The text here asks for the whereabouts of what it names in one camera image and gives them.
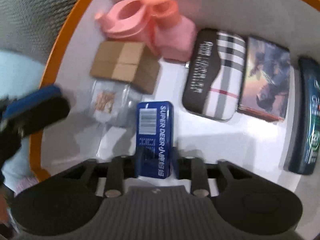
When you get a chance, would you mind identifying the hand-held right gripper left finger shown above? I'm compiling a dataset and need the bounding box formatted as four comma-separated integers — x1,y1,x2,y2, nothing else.
62,146,145,198

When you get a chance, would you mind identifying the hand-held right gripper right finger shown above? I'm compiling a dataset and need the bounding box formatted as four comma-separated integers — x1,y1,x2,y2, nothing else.
171,146,253,197

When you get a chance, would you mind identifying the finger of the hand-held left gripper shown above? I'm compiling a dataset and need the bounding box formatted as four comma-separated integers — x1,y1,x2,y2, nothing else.
4,85,70,138

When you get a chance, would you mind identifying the blue tin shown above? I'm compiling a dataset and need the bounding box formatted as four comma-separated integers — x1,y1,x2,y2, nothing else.
135,101,175,180

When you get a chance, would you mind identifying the clear plastic box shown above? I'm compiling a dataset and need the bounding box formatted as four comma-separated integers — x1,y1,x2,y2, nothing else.
91,79,140,128

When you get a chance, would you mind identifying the orange cardboard box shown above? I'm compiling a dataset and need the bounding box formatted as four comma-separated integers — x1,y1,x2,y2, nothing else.
29,0,320,205

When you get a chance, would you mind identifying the small brown cardboard box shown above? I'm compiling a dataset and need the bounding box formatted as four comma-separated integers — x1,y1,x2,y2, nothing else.
89,41,160,95

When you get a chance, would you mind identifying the plaid zip case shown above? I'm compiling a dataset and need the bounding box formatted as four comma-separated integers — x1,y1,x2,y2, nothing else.
182,28,246,122

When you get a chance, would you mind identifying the pink cup with loop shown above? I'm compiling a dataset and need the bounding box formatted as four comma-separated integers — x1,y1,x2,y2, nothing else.
94,0,175,42

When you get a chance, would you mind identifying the printed dark red box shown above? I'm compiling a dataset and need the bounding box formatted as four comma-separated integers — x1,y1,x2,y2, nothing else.
237,36,291,123

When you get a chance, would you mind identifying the pink bottle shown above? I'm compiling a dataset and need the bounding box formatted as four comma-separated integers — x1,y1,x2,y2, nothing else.
150,0,197,62

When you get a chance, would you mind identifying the dark blue shampoo bottle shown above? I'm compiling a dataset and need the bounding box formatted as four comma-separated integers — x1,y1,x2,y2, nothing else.
284,57,320,175

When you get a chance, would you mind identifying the light blue pillow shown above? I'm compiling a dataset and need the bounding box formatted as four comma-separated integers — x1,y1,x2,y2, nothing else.
0,50,47,183

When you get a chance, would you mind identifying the houndstooth pillow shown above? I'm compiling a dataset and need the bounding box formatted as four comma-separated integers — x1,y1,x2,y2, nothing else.
0,0,92,64

